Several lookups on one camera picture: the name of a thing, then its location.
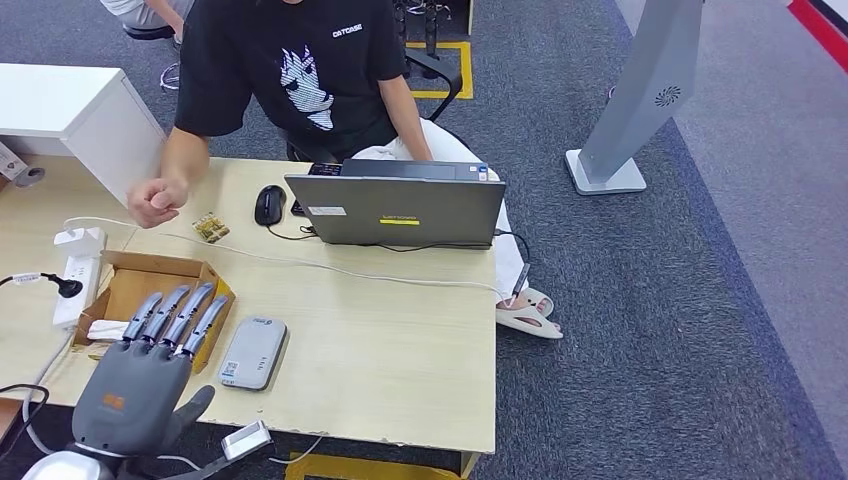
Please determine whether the long white cable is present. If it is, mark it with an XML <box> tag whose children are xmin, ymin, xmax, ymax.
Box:
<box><xmin>61</xmin><ymin>215</ymin><xmax>506</xmax><ymax>299</ymax></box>

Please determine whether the black plug with cable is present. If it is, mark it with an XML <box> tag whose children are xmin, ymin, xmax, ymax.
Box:
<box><xmin>0</xmin><ymin>272</ymin><xmax>83</xmax><ymax>300</ymax></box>

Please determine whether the black computer mouse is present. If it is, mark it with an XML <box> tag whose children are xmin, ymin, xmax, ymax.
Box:
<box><xmin>253</xmin><ymin>185</ymin><xmax>288</xmax><ymax>227</ymax></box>

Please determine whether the white charger adapter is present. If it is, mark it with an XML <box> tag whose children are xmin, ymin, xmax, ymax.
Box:
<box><xmin>52</xmin><ymin>227</ymin><xmax>107</xmax><ymax>258</ymax></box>

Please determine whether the grey laptop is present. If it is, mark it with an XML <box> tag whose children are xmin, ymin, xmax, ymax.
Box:
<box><xmin>283</xmin><ymin>158</ymin><xmax>508</xmax><ymax>252</ymax></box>

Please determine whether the white floor cable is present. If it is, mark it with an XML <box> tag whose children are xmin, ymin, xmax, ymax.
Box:
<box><xmin>155</xmin><ymin>435</ymin><xmax>324</xmax><ymax>480</ymax></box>

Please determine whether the grey card reader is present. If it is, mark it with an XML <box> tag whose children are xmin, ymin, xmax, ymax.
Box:
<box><xmin>215</xmin><ymin>316</ymin><xmax>289</xmax><ymax>393</ymax></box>

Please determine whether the yellow floor tape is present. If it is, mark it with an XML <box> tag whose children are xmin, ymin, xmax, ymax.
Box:
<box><xmin>405</xmin><ymin>40</ymin><xmax>475</xmax><ymax>101</ymax></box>
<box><xmin>284</xmin><ymin>452</ymin><xmax>465</xmax><ymax>480</ymax></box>

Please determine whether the white labelled box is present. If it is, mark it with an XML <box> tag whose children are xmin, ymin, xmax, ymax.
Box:
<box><xmin>0</xmin><ymin>142</ymin><xmax>28</xmax><ymax>181</ymax></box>

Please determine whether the white paper bundle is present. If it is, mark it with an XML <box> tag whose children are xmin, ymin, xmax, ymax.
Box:
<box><xmin>87</xmin><ymin>320</ymin><xmax>130</xmax><ymax>342</ymax></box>

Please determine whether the person's right hand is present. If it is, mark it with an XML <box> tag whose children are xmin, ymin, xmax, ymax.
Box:
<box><xmin>125</xmin><ymin>175</ymin><xmax>191</xmax><ymax>231</ymax></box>

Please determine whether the white power strip cord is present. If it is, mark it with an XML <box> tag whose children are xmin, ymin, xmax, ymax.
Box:
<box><xmin>19</xmin><ymin>327</ymin><xmax>77</xmax><ymax>458</ymax></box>

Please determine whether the black mouse cable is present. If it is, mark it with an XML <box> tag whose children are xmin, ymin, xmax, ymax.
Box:
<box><xmin>264</xmin><ymin>223</ymin><xmax>318</xmax><ymax>242</ymax></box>

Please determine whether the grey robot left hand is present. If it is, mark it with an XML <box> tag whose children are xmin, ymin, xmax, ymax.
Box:
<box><xmin>71</xmin><ymin>282</ymin><xmax>230</xmax><ymax>458</ymax></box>

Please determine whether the black equipment stand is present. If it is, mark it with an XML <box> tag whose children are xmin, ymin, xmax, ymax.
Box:
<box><xmin>395</xmin><ymin>0</ymin><xmax>444</xmax><ymax>79</ymax></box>

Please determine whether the white slipper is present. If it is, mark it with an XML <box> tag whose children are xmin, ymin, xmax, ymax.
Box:
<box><xmin>495</xmin><ymin>304</ymin><xmax>564</xmax><ymax>341</ymax></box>
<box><xmin>519</xmin><ymin>288</ymin><xmax>556</xmax><ymax>319</ymax></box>

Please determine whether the white power strip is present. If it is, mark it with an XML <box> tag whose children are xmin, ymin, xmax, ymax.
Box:
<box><xmin>51</xmin><ymin>254</ymin><xmax>102</xmax><ymax>331</ymax></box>

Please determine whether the white cabinet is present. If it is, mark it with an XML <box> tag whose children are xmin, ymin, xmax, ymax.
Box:
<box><xmin>0</xmin><ymin>62</ymin><xmax>167</xmax><ymax>207</ymax></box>

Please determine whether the person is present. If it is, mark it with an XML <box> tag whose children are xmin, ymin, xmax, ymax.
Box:
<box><xmin>99</xmin><ymin>0</ymin><xmax>193</xmax><ymax>38</ymax></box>
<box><xmin>125</xmin><ymin>0</ymin><xmax>564</xmax><ymax>341</ymax></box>

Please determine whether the grey kiosk stand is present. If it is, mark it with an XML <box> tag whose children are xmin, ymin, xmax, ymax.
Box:
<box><xmin>564</xmin><ymin>0</ymin><xmax>707</xmax><ymax>197</ymax></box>

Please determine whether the black round stool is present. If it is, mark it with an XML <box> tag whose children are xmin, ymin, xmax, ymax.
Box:
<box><xmin>122</xmin><ymin>25</ymin><xmax>181</xmax><ymax>91</ymax></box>

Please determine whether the black laptop power cable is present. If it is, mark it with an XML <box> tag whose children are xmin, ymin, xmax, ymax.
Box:
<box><xmin>493</xmin><ymin>228</ymin><xmax>533</xmax><ymax>311</ymax></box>

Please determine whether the red floor stripe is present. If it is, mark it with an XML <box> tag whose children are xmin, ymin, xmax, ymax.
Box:
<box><xmin>786</xmin><ymin>0</ymin><xmax>848</xmax><ymax>74</ymax></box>

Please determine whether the cardboard box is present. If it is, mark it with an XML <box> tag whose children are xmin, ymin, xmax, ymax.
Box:
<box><xmin>71</xmin><ymin>249</ymin><xmax>236</xmax><ymax>376</ymax></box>

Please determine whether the black floor cable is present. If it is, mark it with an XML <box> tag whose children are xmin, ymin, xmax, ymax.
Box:
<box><xmin>0</xmin><ymin>384</ymin><xmax>49</xmax><ymax>462</ymax></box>

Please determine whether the brown wooden board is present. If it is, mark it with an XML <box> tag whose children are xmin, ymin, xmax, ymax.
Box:
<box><xmin>0</xmin><ymin>397</ymin><xmax>21</xmax><ymax>440</ymax></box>

